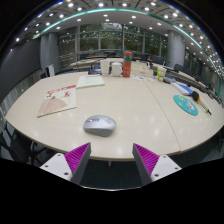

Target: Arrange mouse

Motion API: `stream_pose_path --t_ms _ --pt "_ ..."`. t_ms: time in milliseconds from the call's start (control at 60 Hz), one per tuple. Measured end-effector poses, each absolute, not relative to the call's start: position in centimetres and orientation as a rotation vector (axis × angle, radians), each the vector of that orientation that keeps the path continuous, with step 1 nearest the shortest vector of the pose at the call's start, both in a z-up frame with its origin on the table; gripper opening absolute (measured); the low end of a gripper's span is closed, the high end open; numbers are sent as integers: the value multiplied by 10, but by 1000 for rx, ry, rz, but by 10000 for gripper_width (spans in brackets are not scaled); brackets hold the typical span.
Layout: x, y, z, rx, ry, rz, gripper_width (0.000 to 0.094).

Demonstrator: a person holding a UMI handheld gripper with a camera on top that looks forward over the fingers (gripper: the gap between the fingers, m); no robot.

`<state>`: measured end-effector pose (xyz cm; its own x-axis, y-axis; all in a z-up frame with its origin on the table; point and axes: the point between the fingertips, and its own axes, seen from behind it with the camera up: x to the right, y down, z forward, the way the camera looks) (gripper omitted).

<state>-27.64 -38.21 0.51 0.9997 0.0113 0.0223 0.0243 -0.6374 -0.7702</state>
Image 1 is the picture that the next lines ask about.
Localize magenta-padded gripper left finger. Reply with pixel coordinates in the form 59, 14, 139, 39
39, 142, 92, 186

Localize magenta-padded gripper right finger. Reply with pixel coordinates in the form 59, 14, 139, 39
131, 143, 183, 187

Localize silver computer mouse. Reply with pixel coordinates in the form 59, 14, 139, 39
82, 114, 117, 137

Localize round teal mouse pad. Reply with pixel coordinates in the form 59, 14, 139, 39
172, 94, 199, 117

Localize magazine with red print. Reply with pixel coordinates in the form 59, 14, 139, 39
36, 84, 78, 118

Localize white booklet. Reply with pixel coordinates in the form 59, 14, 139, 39
75, 74, 106, 90

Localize colourful leaflet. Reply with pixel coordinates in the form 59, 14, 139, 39
130, 74, 156, 83

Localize paper cup with green print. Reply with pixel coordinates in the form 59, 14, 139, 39
156, 67, 167, 83

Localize pale cardboard box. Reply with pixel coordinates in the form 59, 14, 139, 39
131, 61, 154, 78

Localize tall white cup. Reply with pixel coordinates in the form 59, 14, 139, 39
100, 59, 111, 77

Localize orange-red drink bottle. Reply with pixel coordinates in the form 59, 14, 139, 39
122, 50, 133, 79

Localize white mug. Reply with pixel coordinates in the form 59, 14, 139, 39
110, 61, 124, 78

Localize dark office chairs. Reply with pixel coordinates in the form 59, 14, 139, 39
146, 54, 214, 88

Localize ceiling lights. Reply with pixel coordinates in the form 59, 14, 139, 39
14, 1, 223, 73

